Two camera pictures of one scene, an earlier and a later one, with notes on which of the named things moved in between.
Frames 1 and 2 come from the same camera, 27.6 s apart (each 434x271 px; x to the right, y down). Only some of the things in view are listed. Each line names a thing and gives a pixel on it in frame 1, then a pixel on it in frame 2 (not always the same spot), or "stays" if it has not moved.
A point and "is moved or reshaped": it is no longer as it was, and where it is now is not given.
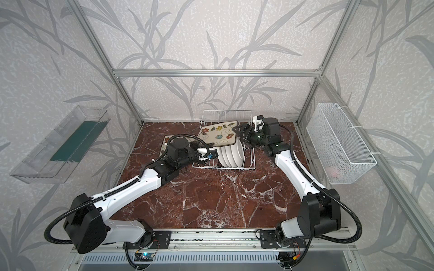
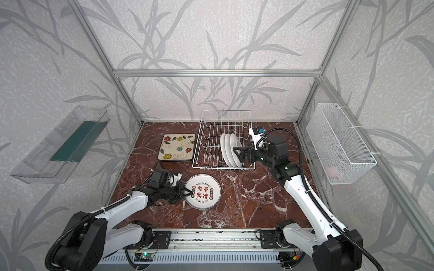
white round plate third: [230, 157] stays
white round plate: [223, 155] to [206, 189]
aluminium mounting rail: [235, 240] stays
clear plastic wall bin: [57, 158] stays
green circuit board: [144, 257] stays
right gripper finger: [242, 129] to [243, 149]
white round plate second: [225, 156] stays
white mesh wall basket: [342, 152] stays
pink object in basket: [331, 170] stays
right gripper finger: [244, 139] to [243, 156]
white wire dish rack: [243, 117] stays
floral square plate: [221, 134] is moved or reshaped
